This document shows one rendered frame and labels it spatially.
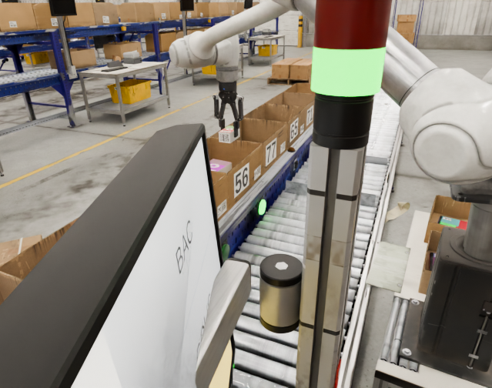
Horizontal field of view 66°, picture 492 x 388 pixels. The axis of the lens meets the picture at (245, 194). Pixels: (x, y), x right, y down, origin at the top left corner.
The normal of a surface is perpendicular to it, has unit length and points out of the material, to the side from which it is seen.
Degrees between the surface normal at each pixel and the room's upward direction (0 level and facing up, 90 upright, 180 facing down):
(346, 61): 90
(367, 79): 90
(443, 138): 99
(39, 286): 14
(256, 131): 89
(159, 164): 4
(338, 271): 90
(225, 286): 0
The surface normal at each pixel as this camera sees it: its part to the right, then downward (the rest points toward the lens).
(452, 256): -0.02, -0.90
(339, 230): -0.40, 0.41
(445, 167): -0.73, 0.39
